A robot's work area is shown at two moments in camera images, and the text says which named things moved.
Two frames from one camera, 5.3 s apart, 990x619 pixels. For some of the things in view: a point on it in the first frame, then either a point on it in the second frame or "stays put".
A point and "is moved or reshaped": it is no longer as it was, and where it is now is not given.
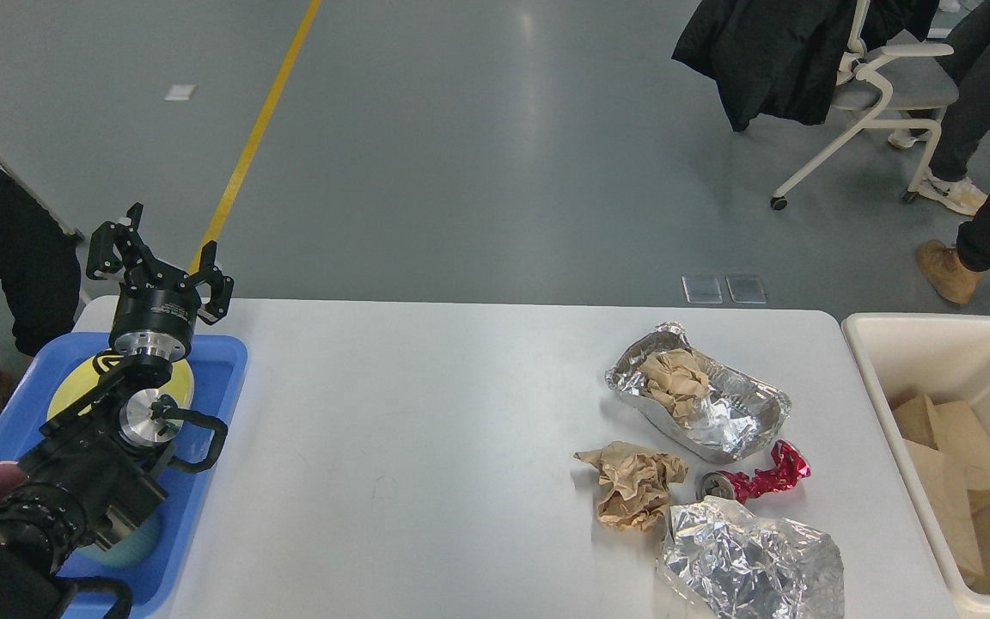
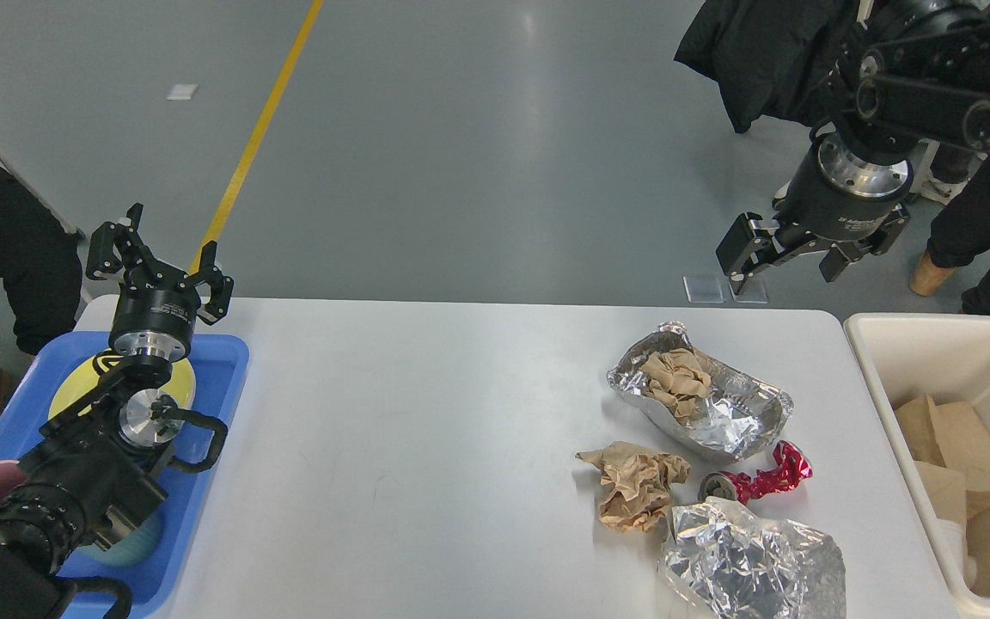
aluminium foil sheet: [732, 419] stays put
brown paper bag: [956, 432] stays put
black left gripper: [156, 311] stays put
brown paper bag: [946, 483] is moved or reshaped
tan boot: [944, 267] to [925, 277]
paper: [674, 376] stays put
